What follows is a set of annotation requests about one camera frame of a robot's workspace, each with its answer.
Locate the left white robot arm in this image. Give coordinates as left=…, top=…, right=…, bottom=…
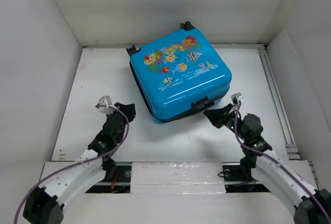
left=21, top=102, right=136, bottom=223

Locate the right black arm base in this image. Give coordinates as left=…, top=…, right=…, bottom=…
left=218, top=159, right=269, bottom=193

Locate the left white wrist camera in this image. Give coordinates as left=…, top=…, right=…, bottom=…
left=95, top=96, right=113, bottom=115

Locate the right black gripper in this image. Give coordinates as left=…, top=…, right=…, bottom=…
left=203, top=103, right=248, bottom=141

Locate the blue kids suitcase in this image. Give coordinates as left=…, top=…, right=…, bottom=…
left=126, top=21, right=232, bottom=123

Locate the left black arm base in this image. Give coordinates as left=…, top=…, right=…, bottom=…
left=86, top=162, right=132, bottom=193

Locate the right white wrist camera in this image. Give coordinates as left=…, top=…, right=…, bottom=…
left=231, top=93, right=245, bottom=112

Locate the aluminium frame rail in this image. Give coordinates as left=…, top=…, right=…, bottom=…
left=258, top=45, right=302, bottom=160

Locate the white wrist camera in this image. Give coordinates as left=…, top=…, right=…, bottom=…
left=95, top=96, right=113, bottom=115
left=231, top=93, right=245, bottom=112

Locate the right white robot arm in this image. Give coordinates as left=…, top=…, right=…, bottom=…
left=204, top=104, right=330, bottom=223

